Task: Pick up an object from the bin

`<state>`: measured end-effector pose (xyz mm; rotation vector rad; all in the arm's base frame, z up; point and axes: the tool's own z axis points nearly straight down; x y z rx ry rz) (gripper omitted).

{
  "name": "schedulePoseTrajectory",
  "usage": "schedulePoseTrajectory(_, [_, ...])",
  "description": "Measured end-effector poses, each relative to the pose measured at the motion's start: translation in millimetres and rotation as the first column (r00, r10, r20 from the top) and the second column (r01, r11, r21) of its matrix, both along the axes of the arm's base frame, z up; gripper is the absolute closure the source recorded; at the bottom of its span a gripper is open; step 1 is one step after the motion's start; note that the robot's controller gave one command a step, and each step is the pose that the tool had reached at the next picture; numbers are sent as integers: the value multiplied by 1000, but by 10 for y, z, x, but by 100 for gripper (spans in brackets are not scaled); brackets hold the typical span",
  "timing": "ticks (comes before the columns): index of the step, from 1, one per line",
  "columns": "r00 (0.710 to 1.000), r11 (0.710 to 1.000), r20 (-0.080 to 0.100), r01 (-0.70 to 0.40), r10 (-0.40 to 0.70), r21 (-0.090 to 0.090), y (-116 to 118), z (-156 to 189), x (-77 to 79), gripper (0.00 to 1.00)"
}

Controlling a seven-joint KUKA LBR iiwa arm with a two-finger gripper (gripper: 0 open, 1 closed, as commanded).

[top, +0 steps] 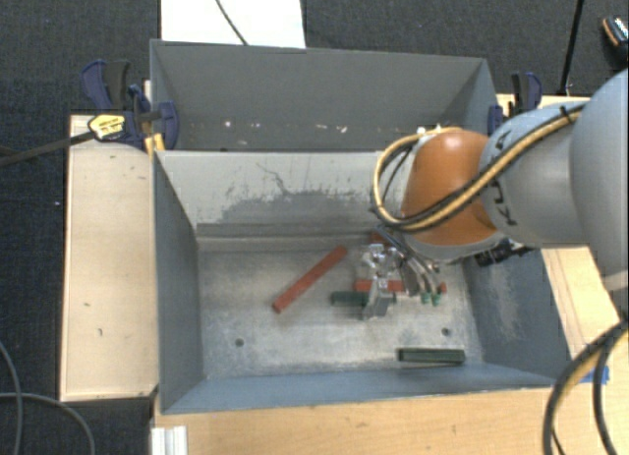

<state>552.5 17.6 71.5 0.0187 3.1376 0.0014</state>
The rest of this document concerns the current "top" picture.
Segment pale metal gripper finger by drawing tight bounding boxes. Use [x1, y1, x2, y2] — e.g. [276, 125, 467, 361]
[378, 290, 398, 319]
[362, 281, 382, 321]

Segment red-brown flat block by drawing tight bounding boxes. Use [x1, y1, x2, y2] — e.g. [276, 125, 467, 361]
[351, 278, 449, 296]
[271, 245, 348, 314]

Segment dark green flat block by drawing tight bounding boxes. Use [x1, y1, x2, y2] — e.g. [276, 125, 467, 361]
[329, 290, 371, 309]
[396, 347, 467, 366]

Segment grey metal bin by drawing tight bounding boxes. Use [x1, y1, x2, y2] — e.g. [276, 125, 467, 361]
[148, 38, 574, 416]

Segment pale wood board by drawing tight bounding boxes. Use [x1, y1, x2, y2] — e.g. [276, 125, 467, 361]
[58, 113, 161, 403]

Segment black cylinder on white bracket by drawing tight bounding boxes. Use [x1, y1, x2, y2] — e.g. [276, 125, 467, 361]
[474, 241, 537, 268]

